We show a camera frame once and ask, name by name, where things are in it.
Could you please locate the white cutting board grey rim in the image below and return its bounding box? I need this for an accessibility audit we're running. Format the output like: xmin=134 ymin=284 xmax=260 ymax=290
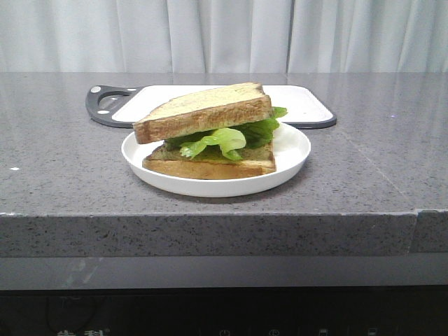
xmin=85 ymin=85 xmax=337 ymax=130

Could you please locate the white round plate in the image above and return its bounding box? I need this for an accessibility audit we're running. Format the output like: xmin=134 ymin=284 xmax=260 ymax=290
xmin=121 ymin=123 xmax=311 ymax=197

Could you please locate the green lettuce leaf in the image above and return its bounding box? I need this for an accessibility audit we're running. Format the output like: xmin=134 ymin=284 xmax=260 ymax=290
xmin=164 ymin=106 xmax=288 ymax=161

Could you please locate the bread slice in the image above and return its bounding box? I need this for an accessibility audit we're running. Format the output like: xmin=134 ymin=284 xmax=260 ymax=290
xmin=142 ymin=142 xmax=277 ymax=180
xmin=133 ymin=82 xmax=273 ymax=144

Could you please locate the white curtain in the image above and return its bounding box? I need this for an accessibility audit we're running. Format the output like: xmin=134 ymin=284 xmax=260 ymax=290
xmin=1 ymin=1 xmax=447 ymax=73

